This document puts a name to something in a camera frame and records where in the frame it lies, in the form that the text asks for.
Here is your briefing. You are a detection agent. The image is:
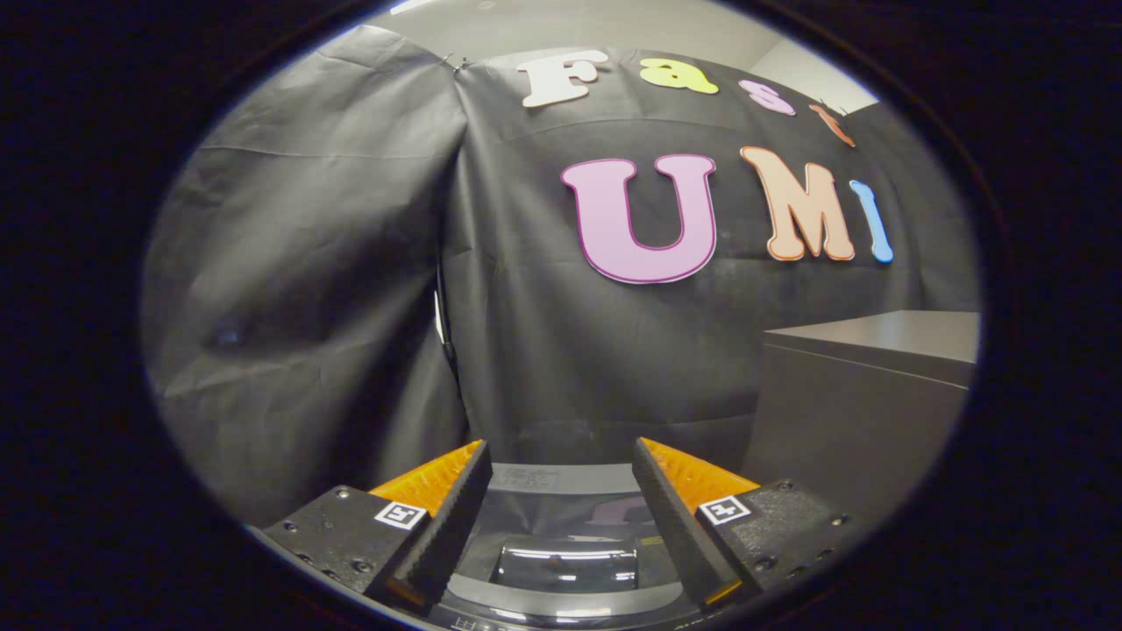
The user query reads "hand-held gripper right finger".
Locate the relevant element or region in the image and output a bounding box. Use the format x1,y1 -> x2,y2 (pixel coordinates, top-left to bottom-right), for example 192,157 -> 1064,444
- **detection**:
633,437 -> 864,613

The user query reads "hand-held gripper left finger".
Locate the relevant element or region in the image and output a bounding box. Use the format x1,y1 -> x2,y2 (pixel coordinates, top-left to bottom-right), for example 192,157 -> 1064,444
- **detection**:
259,439 -> 494,616

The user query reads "grey washing machine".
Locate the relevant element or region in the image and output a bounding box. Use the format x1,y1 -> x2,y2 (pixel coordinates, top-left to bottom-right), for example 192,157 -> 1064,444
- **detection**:
430,463 -> 711,631

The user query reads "black backdrop cloth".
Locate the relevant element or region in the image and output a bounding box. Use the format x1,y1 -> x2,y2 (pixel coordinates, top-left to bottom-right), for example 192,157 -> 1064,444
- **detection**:
140,25 -> 981,527

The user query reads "white cabinet with grey top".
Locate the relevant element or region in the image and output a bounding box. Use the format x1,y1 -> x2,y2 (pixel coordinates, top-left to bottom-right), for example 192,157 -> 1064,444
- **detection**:
743,309 -> 981,527

